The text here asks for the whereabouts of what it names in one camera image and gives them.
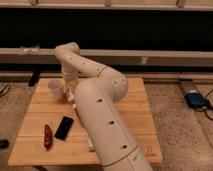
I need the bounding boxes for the red chili pepper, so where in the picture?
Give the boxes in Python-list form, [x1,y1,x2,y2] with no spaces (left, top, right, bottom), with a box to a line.
[44,124,52,149]

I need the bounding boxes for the black object at left edge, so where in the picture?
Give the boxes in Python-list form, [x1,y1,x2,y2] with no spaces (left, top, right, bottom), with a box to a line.
[0,139,9,149]

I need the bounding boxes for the grey horizontal rail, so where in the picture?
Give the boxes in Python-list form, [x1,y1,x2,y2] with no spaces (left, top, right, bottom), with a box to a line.
[0,48,213,67]

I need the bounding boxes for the black cable on floor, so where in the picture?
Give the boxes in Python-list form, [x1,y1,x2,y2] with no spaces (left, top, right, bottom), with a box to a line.
[0,83,12,98]

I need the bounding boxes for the blue box on floor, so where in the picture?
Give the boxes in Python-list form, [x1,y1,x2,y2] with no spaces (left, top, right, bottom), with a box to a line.
[185,93,207,108]

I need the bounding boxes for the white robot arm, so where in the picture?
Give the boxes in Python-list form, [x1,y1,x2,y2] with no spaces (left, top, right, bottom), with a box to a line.
[54,42,153,171]

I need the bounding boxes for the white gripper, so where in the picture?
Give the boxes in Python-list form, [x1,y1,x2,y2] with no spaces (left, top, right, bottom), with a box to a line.
[62,70,79,95]

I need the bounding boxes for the black smartphone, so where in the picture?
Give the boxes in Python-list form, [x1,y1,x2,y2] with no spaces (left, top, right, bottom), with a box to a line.
[55,116,73,140]

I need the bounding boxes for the wooden table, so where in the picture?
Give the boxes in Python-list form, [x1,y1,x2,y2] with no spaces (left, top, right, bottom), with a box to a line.
[8,78,163,166]

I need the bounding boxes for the clear plastic bottle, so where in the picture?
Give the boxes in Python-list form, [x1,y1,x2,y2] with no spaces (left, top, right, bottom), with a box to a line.
[67,91,76,109]

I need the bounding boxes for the translucent plastic cup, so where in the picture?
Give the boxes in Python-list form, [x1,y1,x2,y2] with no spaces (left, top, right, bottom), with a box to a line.
[48,79,64,100]

